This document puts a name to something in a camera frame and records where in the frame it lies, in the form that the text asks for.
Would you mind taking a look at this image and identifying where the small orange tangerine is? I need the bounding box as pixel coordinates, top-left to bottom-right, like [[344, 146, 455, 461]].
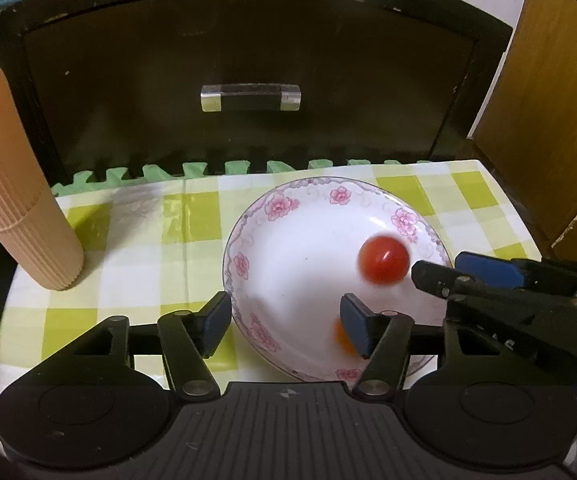
[[334, 318, 357, 356]]

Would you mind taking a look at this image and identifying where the green white checkered tablecloth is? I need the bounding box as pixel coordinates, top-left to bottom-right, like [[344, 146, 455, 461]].
[[0, 160, 540, 393]]

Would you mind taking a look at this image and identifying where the white floral ceramic plate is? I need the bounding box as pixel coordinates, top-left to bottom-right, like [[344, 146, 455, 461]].
[[222, 177, 451, 385]]

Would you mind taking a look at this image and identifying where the brown wooden wardrobe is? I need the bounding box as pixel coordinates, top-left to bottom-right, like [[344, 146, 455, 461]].
[[474, 0, 577, 261]]

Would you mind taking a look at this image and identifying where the green foam puzzle mat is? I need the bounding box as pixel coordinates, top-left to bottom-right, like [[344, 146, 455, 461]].
[[50, 157, 435, 198]]

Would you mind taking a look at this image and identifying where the pink ribbed cylindrical container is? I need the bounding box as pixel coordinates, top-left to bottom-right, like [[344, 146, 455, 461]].
[[0, 69, 84, 290]]

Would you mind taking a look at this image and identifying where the dark wooden cabinet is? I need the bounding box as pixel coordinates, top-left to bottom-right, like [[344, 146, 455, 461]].
[[0, 0, 511, 183]]

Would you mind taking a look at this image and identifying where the silver cabinet handle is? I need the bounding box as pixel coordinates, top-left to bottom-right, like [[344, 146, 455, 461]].
[[200, 84, 302, 113]]

